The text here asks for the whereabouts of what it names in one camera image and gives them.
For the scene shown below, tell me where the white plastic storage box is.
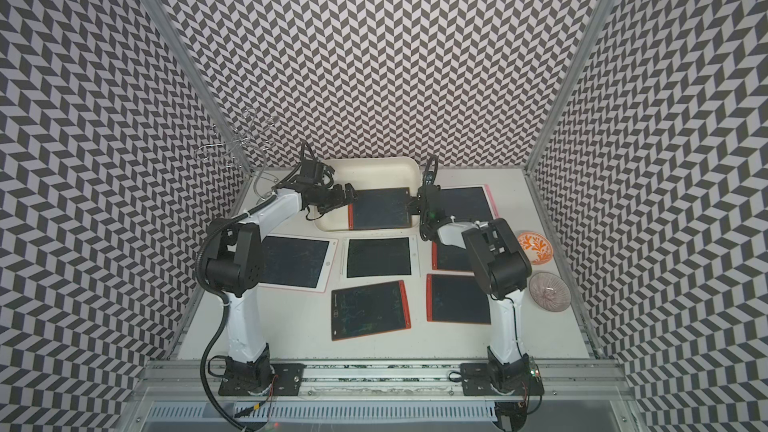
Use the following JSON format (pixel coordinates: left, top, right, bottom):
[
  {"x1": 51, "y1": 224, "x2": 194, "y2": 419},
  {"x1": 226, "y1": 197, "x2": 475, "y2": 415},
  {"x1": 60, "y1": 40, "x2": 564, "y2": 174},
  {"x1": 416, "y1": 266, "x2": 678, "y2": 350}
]
[{"x1": 314, "y1": 157, "x2": 422, "y2": 232}]

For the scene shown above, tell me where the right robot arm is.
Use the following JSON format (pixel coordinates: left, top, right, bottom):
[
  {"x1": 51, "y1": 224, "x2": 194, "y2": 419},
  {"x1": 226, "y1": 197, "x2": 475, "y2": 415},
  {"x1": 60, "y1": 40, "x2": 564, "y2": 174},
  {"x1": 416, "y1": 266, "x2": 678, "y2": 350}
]
[{"x1": 408, "y1": 154, "x2": 544, "y2": 419}]

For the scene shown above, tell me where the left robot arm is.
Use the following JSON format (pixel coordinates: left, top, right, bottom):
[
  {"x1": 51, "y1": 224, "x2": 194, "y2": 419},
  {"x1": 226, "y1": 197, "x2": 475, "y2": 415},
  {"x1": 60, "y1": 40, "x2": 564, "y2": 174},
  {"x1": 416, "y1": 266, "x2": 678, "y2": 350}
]
[{"x1": 194, "y1": 141, "x2": 357, "y2": 431}]

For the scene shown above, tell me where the orange patterned bowl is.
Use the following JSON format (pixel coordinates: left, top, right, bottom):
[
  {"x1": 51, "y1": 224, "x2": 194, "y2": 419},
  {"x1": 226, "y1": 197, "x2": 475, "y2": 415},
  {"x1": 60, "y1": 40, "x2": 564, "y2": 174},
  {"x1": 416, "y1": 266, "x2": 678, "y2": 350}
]
[{"x1": 517, "y1": 231, "x2": 554, "y2": 266}]

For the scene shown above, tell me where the red writing tablet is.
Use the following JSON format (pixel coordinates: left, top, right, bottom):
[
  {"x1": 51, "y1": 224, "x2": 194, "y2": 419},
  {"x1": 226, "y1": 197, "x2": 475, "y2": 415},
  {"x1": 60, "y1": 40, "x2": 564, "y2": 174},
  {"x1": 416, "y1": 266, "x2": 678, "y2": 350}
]
[
  {"x1": 426, "y1": 274, "x2": 491, "y2": 325},
  {"x1": 330, "y1": 280, "x2": 411, "y2": 341},
  {"x1": 348, "y1": 187, "x2": 411, "y2": 230}
]

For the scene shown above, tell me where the chrome wire stand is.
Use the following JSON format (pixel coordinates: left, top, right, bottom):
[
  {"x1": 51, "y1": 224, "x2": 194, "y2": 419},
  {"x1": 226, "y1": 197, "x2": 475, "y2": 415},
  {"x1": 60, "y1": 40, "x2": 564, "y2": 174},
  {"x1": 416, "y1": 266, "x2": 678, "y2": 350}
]
[{"x1": 192, "y1": 114, "x2": 279, "y2": 174}]

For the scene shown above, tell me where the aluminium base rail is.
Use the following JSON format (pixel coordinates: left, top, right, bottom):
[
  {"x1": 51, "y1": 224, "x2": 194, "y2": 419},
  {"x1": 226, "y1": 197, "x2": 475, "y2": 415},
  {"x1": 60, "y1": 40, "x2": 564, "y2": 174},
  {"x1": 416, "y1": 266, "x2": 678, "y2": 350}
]
[{"x1": 128, "y1": 358, "x2": 637, "y2": 432}]

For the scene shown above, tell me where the pink writing tablet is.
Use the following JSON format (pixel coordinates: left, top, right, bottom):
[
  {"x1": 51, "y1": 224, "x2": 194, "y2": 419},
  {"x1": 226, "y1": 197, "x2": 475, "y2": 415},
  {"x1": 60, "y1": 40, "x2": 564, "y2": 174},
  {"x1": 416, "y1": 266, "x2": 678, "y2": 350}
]
[
  {"x1": 439, "y1": 184, "x2": 498, "y2": 222},
  {"x1": 259, "y1": 235, "x2": 339, "y2": 293}
]

